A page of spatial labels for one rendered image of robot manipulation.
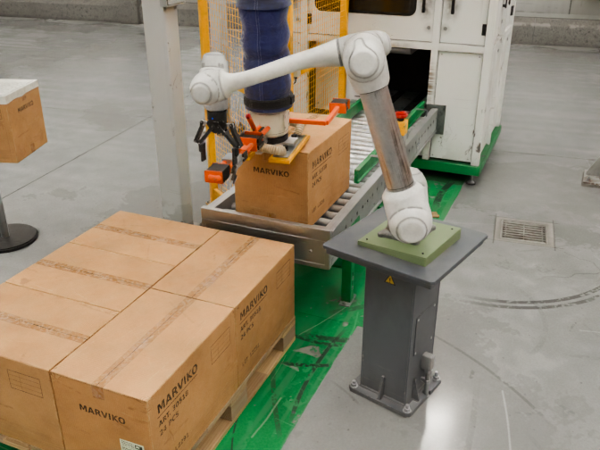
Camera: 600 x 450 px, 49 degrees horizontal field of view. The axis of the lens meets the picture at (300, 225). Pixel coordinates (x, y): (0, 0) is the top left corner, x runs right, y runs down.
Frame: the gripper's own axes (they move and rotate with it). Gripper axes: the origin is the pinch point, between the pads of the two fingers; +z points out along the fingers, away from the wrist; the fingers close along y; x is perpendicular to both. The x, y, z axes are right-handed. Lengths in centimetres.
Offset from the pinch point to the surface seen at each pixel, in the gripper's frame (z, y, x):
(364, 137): 52, -7, -207
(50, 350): 54, 37, 67
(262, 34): -41, -2, -43
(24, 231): 105, 193, -90
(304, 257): 64, -19, -47
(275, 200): 40, -1, -56
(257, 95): -14.9, 1.5, -42.9
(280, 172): 25, -4, -56
